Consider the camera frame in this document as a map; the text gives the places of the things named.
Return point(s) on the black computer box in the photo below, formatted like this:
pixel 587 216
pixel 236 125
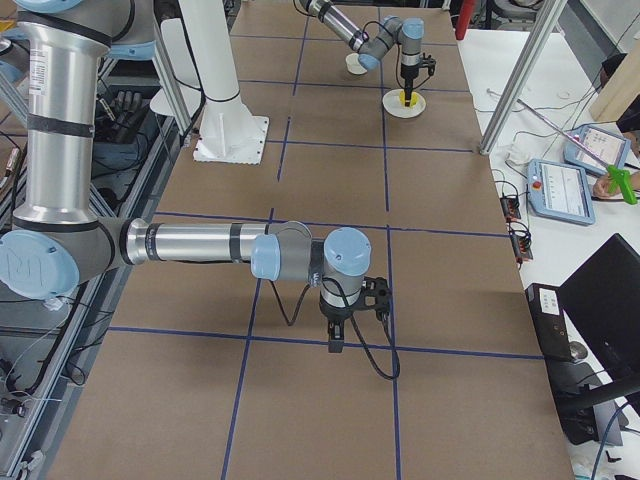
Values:
pixel 548 318

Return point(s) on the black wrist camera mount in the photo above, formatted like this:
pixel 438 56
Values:
pixel 375 295

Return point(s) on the white bowl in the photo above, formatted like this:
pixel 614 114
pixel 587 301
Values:
pixel 353 65

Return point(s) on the person's hand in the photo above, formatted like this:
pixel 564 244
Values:
pixel 605 187

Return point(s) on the black monitor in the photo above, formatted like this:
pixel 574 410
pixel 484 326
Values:
pixel 601 299

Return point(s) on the brown cardboard table cover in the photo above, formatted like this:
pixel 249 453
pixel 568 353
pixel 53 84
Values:
pixel 159 407

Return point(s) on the aluminium frame post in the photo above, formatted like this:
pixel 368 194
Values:
pixel 546 19

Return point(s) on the green grabber tool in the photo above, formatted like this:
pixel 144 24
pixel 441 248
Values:
pixel 619 178

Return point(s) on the blue tape strip lengthwise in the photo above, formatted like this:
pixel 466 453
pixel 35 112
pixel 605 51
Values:
pixel 240 383

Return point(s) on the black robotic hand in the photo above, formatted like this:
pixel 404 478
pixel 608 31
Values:
pixel 120 117

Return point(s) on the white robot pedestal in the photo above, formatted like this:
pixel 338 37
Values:
pixel 200 53

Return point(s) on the far teach pendant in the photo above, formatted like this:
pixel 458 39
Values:
pixel 611 148

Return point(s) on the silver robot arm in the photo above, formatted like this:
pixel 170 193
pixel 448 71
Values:
pixel 406 34
pixel 56 242

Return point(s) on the small orange circuit board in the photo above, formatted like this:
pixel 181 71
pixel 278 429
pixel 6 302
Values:
pixel 510 206

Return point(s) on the red fire extinguisher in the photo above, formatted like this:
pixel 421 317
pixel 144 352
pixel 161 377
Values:
pixel 466 12

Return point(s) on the yellow lemon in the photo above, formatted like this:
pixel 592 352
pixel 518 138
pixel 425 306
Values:
pixel 414 98

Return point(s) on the near teach pendant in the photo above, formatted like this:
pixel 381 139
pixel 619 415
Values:
pixel 560 191

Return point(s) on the blue tape strip crosswise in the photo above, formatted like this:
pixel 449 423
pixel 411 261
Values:
pixel 298 341

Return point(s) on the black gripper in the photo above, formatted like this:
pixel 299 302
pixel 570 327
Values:
pixel 407 77
pixel 335 316

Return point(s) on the teach pendant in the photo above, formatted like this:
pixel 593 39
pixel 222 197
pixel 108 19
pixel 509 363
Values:
pixel 611 148
pixel 560 191

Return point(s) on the white plate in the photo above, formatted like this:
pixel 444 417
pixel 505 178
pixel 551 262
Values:
pixel 391 104

